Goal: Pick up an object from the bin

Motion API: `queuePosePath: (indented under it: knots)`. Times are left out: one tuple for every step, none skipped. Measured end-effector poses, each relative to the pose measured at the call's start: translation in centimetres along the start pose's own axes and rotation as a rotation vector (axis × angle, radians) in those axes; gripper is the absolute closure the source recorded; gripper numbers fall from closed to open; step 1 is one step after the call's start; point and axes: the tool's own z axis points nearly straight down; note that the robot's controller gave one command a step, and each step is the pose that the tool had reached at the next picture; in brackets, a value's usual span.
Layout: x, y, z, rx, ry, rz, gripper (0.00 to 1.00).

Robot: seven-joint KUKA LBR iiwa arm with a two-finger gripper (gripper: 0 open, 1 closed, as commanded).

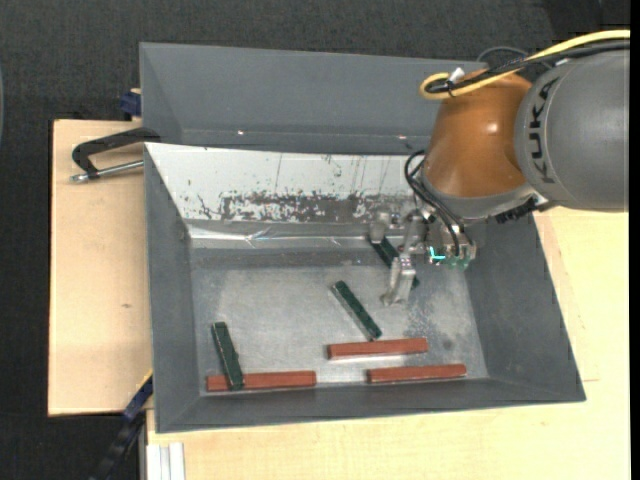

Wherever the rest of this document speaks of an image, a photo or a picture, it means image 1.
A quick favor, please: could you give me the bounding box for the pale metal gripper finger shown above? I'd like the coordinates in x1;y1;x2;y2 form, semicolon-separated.
369;211;393;246
379;255;417;308

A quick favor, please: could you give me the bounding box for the dark green flat block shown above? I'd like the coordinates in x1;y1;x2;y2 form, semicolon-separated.
369;236;421;290
329;280;384;342
210;320;247;392

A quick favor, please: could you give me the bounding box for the red-brown flat block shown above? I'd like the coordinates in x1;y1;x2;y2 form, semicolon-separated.
205;370;319;394
325;337;431;361
365;363;469;386

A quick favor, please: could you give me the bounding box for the grey metal bin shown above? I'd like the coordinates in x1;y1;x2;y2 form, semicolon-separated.
138;41;588;435

